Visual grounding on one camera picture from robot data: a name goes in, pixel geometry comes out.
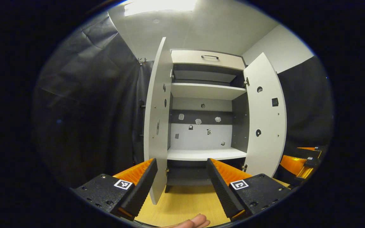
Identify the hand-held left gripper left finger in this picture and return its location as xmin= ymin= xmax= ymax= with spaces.
xmin=72 ymin=158 xmax=158 ymax=221

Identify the black backdrop cloth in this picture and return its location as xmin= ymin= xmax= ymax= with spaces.
xmin=34 ymin=13 xmax=334 ymax=190

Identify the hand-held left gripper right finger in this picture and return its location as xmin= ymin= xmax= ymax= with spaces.
xmin=206 ymin=158 xmax=292 ymax=221

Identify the beige double-door shoe cabinet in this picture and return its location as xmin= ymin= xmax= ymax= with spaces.
xmin=139 ymin=36 xmax=287 ymax=206

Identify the beige cabinet drawer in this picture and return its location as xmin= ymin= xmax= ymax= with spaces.
xmin=170 ymin=50 xmax=246 ymax=71

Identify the ceiling light panel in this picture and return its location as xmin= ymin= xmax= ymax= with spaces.
xmin=124 ymin=0 xmax=198 ymax=17

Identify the beige shoe cabinet door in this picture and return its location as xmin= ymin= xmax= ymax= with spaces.
xmin=243 ymin=52 xmax=287 ymax=178
xmin=139 ymin=37 xmax=174 ymax=206

